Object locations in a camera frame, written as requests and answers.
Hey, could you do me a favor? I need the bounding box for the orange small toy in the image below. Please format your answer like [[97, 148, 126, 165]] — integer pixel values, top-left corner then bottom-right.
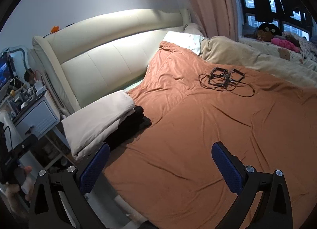
[[51, 26, 60, 33]]

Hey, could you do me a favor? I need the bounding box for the left hand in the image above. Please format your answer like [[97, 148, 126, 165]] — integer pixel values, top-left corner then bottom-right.
[[5, 166, 34, 223]]

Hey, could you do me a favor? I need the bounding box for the floral patterned cloth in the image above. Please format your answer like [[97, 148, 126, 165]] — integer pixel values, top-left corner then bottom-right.
[[282, 31, 316, 62]]

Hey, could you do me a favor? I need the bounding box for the orange duvet cover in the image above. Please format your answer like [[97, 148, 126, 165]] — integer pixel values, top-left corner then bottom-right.
[[104, 41, 316, 228]]

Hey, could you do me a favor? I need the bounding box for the computer monitor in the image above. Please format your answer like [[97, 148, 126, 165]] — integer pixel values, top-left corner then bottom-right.
[[0, 52, 13, 89]]

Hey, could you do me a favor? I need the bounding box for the brown plush toy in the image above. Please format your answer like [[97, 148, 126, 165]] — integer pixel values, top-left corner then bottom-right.
[[255, 23, 282, 41]]

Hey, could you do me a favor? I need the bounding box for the cream beige jacket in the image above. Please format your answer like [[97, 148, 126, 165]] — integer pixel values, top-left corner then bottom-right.
[[62, 90, 135, 161]]

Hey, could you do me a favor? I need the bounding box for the pink garment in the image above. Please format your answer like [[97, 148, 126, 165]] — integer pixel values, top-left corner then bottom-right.
[[270, 38, 300, 53]]

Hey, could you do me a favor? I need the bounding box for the white pillow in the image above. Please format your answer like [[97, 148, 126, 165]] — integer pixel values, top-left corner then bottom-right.
[[163, 31, 206, 55]]

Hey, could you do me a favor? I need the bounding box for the black cable bundle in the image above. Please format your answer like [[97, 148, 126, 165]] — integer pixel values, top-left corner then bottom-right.
[[198, 67, 256, 98]]

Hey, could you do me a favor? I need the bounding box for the beige blanket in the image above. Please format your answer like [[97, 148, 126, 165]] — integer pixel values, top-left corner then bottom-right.
[[184, 23, 316, 87]]

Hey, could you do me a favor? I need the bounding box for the white bedside table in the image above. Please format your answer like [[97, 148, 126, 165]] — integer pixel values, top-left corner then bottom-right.
[[13, 91, 60, 140]]

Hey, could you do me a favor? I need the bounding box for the pink curtain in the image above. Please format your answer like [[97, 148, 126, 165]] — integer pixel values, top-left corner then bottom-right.
[[189, 0, 238, 41]]

